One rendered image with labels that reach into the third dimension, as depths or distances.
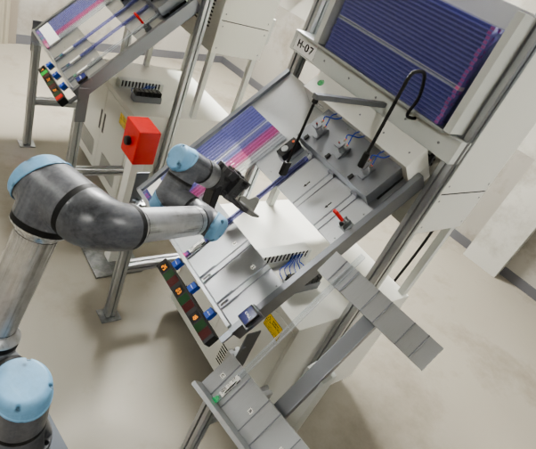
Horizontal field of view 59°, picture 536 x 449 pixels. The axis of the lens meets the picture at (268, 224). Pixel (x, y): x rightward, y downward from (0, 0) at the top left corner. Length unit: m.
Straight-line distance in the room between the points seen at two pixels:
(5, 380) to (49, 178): 0.42
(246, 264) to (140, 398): 0.84
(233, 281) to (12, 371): 0.64
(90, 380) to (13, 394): 0.99
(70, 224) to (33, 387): 0.37
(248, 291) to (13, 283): 0.65
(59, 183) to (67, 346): 1.30
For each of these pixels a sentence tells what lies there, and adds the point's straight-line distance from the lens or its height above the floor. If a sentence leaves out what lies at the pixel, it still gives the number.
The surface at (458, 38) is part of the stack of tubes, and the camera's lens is 1.42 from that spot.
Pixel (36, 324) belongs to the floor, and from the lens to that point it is 2.23.
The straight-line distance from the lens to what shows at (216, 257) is 1.50.
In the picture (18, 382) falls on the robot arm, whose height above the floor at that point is 0.78.
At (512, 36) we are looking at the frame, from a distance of 1.35.
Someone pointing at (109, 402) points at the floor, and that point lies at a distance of 2.04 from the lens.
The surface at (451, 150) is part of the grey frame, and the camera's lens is 1.42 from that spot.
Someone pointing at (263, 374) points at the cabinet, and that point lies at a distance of 1.85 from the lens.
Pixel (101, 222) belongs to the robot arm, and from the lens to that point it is 0.91.
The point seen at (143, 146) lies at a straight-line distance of 2.10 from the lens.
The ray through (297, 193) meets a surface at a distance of 1.51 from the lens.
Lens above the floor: 1.70
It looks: 32 degrees down
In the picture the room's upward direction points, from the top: 25 degrees clockwise
